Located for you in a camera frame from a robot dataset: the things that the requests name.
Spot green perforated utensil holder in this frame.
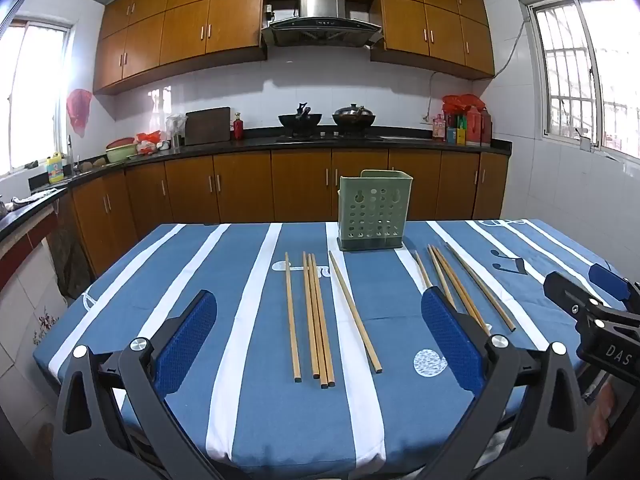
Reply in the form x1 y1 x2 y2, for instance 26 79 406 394
337 170 414 252

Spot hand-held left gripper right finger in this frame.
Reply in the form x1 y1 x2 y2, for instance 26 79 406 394
415 286 588 480

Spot black open wok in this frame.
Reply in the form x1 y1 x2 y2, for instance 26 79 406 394
278 102 325 137

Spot short wall cable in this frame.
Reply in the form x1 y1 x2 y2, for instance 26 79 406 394
426 71 447 122

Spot long grey wall cable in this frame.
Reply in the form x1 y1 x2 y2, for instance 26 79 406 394
492 17 530 77

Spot white rag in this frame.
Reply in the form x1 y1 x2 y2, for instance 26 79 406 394
10 187 56 211

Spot dark wooden cutting board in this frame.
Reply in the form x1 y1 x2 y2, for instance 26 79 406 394
185 106 232 146

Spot wooden base cabinets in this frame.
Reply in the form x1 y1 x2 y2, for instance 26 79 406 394
50 150 511 281

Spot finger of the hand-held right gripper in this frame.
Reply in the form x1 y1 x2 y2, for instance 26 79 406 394
589 263 640 311
544 271 603 317

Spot metal faucet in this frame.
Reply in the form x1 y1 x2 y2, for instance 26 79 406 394
66 135 81 176

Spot red white plastic bag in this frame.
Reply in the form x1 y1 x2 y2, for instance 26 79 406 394
136 131 168 156

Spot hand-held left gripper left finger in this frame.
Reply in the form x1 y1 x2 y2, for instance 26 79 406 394
52 289 246 480

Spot blue white striped tablecloth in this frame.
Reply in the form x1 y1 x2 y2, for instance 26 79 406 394
32 219 640 466

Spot clear plastic bag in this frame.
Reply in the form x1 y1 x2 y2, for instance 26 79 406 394
165 114 188 148

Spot black lidded wok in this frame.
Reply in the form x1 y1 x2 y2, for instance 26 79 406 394
332 103 377 133

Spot black gas stove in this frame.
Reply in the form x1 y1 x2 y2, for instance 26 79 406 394
275 131 385 142

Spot sliding glass window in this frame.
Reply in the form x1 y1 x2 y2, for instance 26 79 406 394
0 19 76 176

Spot red hanging plastic bag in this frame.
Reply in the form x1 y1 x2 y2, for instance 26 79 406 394
66 88 94 137

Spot black kitchen countertop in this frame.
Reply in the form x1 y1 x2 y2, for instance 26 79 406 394
0 127 513 246

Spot yellow detergent bottle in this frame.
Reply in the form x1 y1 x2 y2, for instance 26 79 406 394
46 152 66 184

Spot red crumpled plastic bag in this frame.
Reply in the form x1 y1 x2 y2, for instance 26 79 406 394
442 93 487 113

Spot steel range hood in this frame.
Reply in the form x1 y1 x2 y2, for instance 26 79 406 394
260 0 383 48

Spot dark cloth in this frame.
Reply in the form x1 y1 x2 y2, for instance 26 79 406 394
47 200 96 301

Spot barred window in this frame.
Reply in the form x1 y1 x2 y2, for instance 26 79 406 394
520 0 640 161

